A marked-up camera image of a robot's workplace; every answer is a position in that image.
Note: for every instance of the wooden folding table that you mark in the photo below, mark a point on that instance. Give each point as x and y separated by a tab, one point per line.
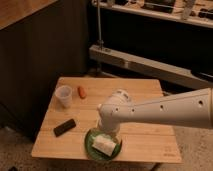
140	142

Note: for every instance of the small orange carrot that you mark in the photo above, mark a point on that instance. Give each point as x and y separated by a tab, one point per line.
81	92

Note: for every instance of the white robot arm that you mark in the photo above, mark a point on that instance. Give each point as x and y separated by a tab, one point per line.
190	109

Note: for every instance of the green round plate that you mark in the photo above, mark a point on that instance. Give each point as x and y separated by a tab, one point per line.
95	154

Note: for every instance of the metal pole stand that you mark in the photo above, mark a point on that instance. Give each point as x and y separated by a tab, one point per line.
100	40

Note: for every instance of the upper cluttered shelf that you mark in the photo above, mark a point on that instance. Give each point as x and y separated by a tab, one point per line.
193	12

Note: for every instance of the black rectangular bar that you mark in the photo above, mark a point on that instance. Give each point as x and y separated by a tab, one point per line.
62	128

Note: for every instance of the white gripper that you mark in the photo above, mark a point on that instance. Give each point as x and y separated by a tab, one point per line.
109	125

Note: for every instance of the dark wooden cabinet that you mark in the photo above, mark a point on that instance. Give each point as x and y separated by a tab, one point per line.
34	53

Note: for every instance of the clear plastic cup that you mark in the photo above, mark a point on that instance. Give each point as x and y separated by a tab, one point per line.
64	95

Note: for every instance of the grey shelf beam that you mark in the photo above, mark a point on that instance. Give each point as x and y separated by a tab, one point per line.
148	67

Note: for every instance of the white sponge block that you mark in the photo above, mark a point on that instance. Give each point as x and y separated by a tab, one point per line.
104	144

